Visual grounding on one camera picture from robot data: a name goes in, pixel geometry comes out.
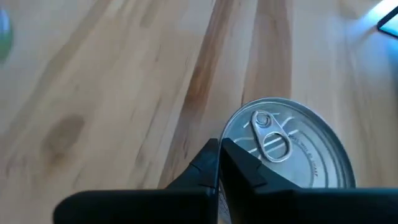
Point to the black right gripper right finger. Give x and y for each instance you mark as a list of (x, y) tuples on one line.
[(295, 207)]

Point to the black metal table frame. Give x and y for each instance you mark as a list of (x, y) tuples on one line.
[(388, 19)]

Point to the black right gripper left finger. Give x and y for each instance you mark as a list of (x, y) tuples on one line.
[(140, 207)]

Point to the yellowfin tuna can teal label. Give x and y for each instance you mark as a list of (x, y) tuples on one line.
[(311, 140)]

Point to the green label seafood can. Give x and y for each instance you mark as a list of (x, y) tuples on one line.
[(3, 40)]

